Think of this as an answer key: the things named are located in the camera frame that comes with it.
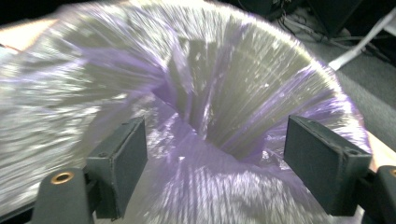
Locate black equipment box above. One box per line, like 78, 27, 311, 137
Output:
306, 0, 364, 37

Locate purple plastic bag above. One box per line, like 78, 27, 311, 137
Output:
0, 0, 374, 224

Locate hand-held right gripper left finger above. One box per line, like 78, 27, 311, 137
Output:
85, 116, 149, 220

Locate bundle of floor cables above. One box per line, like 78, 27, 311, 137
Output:
278, 10, 348, 43

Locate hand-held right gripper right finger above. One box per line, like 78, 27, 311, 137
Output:
283, 115, 374, 217

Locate white metal desk frame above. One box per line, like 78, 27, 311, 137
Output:
328, 7, 396, 72

